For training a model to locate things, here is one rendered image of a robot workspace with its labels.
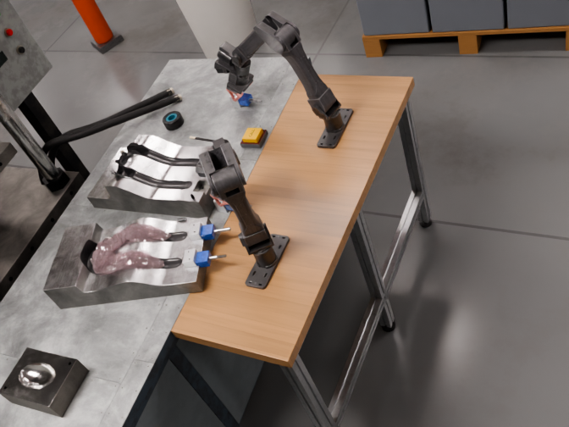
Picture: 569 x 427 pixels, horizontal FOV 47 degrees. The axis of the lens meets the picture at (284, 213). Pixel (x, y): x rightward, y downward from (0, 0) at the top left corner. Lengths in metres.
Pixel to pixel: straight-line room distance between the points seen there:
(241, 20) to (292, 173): 2.22
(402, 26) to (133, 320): 2.45
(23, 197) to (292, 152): 1.13
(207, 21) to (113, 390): 2.80
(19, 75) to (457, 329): 1.97
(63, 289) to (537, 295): 1.77
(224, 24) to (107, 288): 2.53
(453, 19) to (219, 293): 2.31
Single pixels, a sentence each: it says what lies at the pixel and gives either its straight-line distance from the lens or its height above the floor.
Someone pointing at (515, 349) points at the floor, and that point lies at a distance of 2.63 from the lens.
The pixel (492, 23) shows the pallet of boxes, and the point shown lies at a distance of 3.78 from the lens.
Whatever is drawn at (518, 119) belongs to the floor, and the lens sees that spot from 3.45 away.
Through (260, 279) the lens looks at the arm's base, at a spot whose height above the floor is 0.81.
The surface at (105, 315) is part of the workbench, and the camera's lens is 2.15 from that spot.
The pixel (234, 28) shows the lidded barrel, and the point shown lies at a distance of 4.31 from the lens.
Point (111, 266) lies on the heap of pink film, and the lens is 2.12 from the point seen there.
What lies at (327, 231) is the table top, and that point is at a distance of 2.02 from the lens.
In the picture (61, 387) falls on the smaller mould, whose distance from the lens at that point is 1.99.
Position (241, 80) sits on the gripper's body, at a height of 0.95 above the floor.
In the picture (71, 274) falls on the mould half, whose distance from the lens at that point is 2.17.
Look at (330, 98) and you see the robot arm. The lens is 2.27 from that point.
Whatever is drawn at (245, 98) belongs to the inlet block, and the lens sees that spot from 2.57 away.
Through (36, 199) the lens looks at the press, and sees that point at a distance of 2.76.
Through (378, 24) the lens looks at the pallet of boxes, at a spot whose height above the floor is 0.22.
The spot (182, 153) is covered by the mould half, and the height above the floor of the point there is 0.88.
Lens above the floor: 2.30
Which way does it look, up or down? 45 degrees down
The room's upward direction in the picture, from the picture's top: 23 degrees counter-clockwise
